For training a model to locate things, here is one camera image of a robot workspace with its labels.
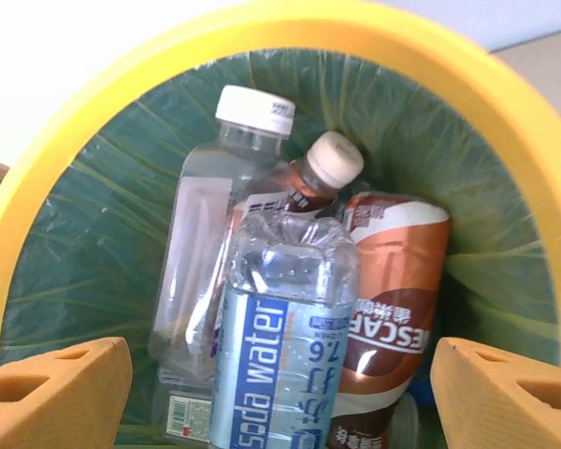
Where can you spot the brown coffee bottle cream cap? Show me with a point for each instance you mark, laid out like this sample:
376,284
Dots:
329,161

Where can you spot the crushed brown coffee bottle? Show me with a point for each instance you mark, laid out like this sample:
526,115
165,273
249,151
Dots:
397,280

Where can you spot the soda water bottle pale label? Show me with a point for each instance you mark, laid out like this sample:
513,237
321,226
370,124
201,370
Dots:
271,365

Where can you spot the yellow-green bin liner bag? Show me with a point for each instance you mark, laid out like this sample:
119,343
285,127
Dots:
98,234

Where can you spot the blue bin yellow rim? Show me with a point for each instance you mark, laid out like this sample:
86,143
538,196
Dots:
378,37

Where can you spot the clear water bottle blue label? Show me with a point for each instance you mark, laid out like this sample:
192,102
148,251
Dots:
423,393

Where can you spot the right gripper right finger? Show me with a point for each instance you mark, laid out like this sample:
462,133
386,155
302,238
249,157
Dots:
509,407

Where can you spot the clear juice bottle white label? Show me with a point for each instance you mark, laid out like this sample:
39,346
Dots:
201,210

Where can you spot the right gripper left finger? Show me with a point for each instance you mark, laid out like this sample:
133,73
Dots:
51,402

